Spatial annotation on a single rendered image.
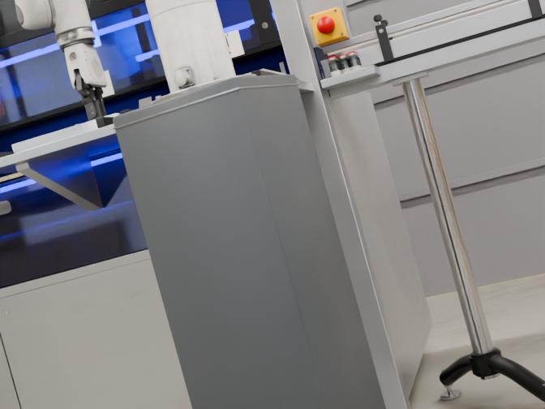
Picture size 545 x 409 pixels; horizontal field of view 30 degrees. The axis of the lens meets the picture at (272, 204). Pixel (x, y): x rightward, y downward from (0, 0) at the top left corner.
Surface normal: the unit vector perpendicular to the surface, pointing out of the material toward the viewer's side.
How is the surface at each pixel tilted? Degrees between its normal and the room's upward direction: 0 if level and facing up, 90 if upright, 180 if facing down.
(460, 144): 90
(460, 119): 90
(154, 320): 90
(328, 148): 90
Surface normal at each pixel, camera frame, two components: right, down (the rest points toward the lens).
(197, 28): 0.28, -0.06
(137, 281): -0.21, 0.08
